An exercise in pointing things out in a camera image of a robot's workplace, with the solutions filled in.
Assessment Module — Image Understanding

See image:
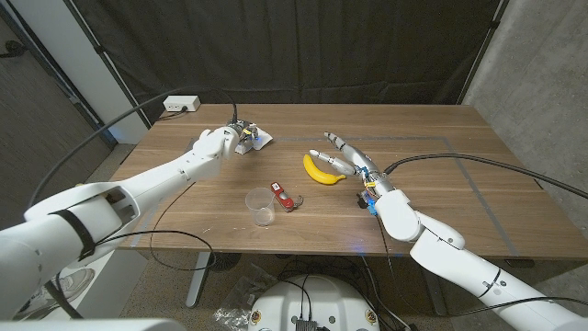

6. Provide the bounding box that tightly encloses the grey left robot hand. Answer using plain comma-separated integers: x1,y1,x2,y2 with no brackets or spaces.
227,120,260,154

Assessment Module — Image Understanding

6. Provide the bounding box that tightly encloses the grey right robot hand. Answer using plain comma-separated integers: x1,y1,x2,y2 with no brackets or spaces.
309,131,397,198

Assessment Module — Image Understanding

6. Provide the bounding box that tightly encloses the white tissue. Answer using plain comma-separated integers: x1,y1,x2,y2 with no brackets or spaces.
234,130,274,155

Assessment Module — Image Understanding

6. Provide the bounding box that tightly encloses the clear plastic measuring cup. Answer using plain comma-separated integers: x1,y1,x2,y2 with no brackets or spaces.
244,187,277,227

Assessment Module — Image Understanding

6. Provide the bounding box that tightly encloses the yellow toy banana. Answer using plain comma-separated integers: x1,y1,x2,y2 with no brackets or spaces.
302,154,347,186

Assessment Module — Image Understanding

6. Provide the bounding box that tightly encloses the white power strip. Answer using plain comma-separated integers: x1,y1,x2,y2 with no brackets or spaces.
162,95,201,113

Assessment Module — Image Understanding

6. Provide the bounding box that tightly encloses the red pocket knife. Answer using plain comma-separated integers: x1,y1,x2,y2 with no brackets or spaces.
269,181,305,213

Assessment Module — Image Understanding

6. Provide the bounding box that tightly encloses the black curtain backdrop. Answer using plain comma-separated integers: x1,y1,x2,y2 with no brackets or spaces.
63,0,511,124

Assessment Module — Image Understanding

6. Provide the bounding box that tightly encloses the black backdrop stand pole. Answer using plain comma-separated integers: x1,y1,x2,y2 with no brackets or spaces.
62,0,152,129
457,0,511,105

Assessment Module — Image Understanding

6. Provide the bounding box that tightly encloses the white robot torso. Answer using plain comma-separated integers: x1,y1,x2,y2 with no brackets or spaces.
247,274,381,331

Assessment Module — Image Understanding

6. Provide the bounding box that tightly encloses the crumpled clear plastic bag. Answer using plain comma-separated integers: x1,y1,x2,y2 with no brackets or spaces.
213,264,277,330

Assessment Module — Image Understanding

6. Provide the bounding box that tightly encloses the white sneaker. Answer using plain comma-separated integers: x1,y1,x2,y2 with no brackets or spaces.
13,268,96,322

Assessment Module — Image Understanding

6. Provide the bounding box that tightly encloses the black power plug cable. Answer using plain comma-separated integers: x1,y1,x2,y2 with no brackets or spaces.
156,105,189,121

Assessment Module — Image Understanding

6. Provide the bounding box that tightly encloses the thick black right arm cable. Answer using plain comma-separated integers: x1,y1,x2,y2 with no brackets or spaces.
384,153,588,200

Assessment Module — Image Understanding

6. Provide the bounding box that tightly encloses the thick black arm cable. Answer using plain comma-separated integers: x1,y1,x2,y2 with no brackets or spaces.
384,153,588,200
26,86,239,211

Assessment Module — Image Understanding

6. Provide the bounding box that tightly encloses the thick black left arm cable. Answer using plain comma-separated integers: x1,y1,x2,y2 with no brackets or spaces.
26,86,239,211

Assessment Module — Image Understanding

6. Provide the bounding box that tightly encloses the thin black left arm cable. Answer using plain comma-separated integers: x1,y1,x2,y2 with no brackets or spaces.
96,182,218,272

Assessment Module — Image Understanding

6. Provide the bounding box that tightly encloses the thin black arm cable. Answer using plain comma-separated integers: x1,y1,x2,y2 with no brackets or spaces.
96,182,218,272
375,215,588,319

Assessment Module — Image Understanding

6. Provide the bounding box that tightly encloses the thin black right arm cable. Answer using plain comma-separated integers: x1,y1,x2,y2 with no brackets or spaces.
375,215,588,319

